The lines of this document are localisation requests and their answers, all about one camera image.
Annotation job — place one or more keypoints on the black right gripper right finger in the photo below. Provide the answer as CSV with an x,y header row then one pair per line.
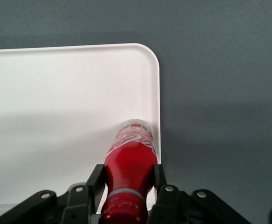
x,y
168,205

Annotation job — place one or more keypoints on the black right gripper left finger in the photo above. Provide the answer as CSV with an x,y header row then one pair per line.
x,y
77,203

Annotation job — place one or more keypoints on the red coke bottle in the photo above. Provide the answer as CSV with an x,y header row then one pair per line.
x,y
131,163

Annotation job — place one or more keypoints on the beige plastic tray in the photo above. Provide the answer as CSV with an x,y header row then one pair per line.
x,y
56,105

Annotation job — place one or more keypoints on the dark grey table mat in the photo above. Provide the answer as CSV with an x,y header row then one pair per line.
x,y
220,70

